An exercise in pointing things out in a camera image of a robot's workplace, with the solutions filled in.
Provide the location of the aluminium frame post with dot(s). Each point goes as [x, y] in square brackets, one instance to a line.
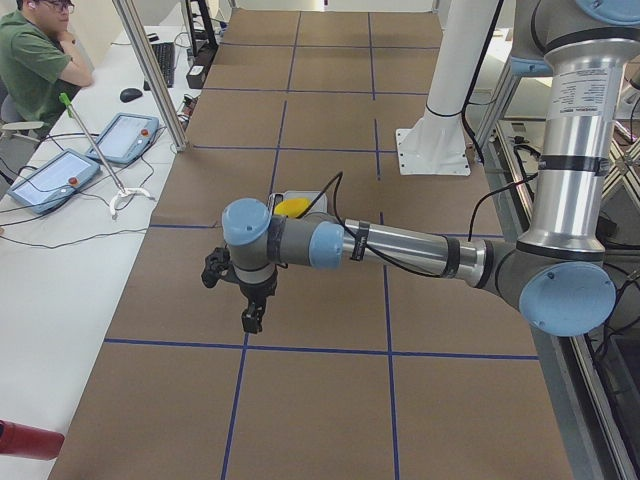
[151, 70]

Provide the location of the black computer mouse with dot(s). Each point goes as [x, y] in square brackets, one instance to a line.
[129, 94]

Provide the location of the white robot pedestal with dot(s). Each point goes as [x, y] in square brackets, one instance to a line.
[435, 145]

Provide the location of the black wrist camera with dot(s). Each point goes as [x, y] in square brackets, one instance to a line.
[217, 267]

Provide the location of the black keyboard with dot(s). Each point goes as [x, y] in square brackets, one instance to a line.
[165, 56]

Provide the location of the teach pendant tablet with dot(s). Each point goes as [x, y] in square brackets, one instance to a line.
[52, 184]
[126, 137]

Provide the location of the red fire extinguisher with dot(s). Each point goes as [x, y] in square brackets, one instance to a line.
[29, 442]

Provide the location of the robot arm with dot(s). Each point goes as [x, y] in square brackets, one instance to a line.
[553, 273]

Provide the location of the yellow mango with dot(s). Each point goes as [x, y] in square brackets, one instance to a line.
[292, 207]

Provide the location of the person in green shirt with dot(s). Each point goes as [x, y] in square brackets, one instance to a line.
[40, 60]

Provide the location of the far teach pendant tablet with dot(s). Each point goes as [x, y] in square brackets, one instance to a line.
[126, 137]

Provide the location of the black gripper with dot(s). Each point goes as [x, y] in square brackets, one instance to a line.
[256, 290]

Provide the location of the silver electronic kitchen scale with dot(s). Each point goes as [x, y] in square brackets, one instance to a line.
[319, 202]

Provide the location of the near teach pendant tablet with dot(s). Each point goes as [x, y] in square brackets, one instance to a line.
[52, 184]

